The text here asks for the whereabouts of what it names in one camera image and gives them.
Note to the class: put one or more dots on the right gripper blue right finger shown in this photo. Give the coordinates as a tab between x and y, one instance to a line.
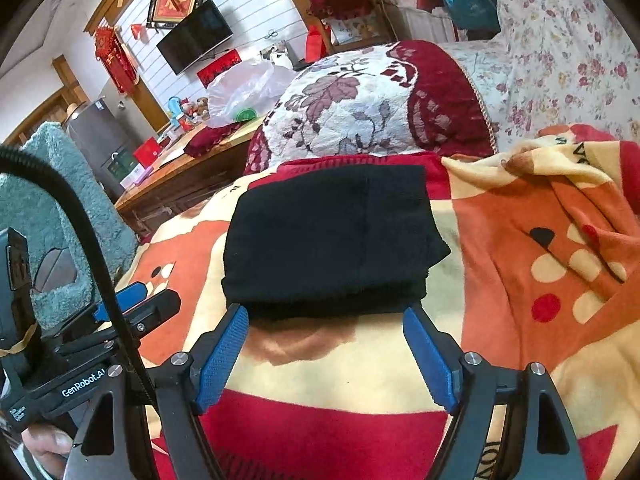
438	357

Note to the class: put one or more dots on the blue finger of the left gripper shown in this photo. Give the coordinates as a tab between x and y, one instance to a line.
126	298

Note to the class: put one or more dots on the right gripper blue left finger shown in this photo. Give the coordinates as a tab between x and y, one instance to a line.
214	355

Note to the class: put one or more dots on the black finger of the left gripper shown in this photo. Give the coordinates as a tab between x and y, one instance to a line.
151	313

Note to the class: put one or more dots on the black pants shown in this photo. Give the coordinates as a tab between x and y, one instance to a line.
344	241

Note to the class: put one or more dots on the person's left hand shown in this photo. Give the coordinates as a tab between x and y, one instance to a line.
49	445

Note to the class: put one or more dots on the wooden cabinet counter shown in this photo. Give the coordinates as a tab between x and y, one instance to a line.
179	181

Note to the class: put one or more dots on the teal fluffy garment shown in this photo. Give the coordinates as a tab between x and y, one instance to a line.
36	215

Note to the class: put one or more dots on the red gift box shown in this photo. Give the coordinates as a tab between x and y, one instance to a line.
148	152

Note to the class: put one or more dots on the checkered fleece blanket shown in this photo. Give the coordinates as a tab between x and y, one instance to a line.
543	266

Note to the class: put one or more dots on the grey refrigerator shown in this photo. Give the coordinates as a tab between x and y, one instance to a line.
106	144

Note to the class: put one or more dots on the dark red cloth on counter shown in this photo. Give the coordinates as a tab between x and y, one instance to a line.
208	138

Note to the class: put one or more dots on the small toy figurines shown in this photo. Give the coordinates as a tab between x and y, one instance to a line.
186	114

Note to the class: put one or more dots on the red banner sign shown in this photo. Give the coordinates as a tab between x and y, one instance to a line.
207	74

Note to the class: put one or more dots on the clear plastic bag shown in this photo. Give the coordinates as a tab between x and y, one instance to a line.
245	91

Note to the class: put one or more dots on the red hanging decoration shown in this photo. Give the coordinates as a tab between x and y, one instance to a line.
113	56

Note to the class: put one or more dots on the floral white red pillow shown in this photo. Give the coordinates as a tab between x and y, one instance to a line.
401	98

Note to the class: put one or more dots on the red paper bag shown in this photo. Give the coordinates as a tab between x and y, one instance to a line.
315	49

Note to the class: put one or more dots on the wooden chair with red cloth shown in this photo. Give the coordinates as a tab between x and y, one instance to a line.
351	24

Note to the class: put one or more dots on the wall mounted television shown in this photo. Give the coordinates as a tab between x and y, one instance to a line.
201	31

